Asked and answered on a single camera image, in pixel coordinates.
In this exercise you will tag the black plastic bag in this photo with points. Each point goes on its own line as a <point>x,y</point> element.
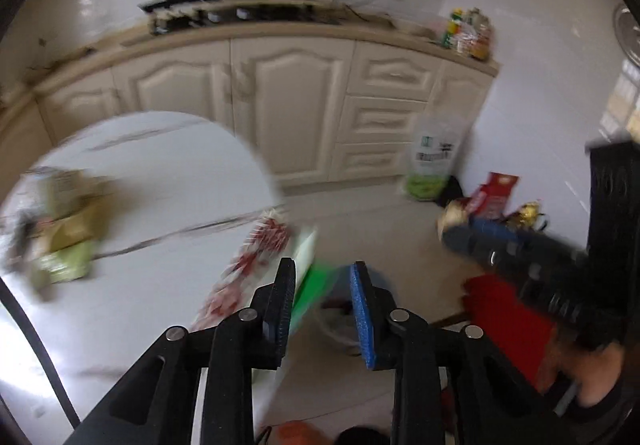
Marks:
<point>452,192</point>

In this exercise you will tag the person's right forearm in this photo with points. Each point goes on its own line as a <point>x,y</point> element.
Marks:
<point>612,400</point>

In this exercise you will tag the red chair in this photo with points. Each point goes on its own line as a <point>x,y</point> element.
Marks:
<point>505,320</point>

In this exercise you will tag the black gas stove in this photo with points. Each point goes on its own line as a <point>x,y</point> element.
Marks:
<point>240,15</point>

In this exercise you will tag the red rice bag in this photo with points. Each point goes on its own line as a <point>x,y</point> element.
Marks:
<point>492,195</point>

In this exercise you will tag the cream base cabinet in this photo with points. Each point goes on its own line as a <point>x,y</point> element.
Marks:
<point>280,95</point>

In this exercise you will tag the cooking oil bottle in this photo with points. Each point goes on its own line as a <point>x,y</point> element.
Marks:
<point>527,215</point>

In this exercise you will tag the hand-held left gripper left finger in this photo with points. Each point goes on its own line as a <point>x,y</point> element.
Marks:
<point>284,305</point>

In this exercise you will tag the cream cabinet drawer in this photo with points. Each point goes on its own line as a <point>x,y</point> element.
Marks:
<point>370,160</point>
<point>382,120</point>
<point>400,72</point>

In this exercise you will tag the white green rice bag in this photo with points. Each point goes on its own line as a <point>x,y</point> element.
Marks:
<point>435,160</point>

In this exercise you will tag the orange cloth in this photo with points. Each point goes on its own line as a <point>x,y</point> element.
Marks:
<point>302,432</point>

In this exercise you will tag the tan snack packet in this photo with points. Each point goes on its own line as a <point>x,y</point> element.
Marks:
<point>75,227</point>

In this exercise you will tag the red patterned white packet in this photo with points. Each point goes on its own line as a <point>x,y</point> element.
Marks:
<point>250,255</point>

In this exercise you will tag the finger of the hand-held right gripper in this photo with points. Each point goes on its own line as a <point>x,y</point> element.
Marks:
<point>492,227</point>
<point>500,252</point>

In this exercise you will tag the group of condiment bottles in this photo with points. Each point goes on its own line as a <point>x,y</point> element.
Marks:
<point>467,35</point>

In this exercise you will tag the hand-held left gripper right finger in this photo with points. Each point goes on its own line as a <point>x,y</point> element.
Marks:
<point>364,315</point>

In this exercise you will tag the small black packet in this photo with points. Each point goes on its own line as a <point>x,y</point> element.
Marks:
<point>25,235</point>

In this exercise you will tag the round marble table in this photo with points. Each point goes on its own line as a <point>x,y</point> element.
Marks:
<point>165,165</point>

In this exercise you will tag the person's right hand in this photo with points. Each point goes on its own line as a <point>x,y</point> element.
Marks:
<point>597,375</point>

